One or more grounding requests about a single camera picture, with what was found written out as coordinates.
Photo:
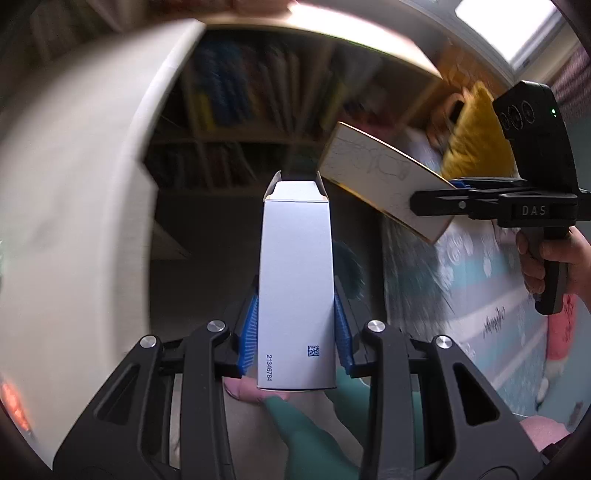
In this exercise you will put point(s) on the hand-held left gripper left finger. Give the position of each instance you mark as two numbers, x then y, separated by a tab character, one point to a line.
247	337

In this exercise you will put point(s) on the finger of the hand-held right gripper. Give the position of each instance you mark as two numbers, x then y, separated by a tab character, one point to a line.
489	184
438	204

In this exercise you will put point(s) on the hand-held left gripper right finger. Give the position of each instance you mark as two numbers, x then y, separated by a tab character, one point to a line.
344	337

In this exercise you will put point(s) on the beige card with line drawing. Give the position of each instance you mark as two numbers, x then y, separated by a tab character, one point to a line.
378	175

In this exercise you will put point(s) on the tall white cardboard box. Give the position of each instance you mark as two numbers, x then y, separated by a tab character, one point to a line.
295	286

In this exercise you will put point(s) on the person's right hand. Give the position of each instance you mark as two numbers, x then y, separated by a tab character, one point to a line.
579	267

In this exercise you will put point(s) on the yellow cushion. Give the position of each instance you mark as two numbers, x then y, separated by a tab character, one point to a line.
480	134

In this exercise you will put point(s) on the teal round cushion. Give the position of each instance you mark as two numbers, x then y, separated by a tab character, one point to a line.
353	267

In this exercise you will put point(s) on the grey striped knit blanket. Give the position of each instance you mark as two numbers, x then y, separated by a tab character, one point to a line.
411	272

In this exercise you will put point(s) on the light blue printed blanket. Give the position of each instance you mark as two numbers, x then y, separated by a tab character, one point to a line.
489	295

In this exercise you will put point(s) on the window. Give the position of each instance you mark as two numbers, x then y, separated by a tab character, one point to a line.
508	23

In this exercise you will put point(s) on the coral pink cloth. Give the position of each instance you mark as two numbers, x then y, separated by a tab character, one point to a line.
561	327

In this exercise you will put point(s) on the bookshelf with books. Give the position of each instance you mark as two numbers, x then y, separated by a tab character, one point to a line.
240	101

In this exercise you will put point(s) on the person's pink garment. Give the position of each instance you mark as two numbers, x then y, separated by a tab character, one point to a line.
547	431

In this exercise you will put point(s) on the red blurred object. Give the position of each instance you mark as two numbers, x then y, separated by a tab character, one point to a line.
16	404

